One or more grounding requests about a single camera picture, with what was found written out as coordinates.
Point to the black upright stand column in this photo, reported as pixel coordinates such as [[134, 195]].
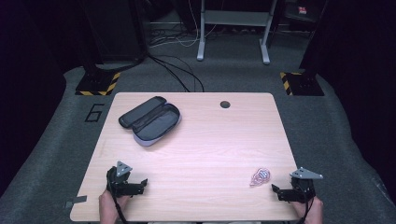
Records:
[[314, 34], [112, 31]]

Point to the white metal stand frame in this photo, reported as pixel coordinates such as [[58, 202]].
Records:
[[202, 37]]

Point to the person's right hand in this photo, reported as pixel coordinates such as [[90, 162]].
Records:
[[311, 211]]

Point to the dark box with red label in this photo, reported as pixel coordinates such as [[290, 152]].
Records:
[[297, 11]]

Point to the grey tape strip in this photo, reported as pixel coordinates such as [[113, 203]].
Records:
[[76, 200]]

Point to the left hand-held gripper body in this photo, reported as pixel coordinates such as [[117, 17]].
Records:
[[120, 182]]

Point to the person's left hand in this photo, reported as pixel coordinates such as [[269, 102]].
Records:
[[109, 207]]

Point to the dark grey pencil case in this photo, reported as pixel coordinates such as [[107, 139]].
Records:
[[150, 120]]

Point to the small pink patterned packet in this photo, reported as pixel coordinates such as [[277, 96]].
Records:
[[260, 177]]

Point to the black base plate hazard stripes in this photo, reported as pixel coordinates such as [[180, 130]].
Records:
[[303, 84], [97, 83]]

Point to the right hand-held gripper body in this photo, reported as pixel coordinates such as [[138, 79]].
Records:
[[302, 186]]

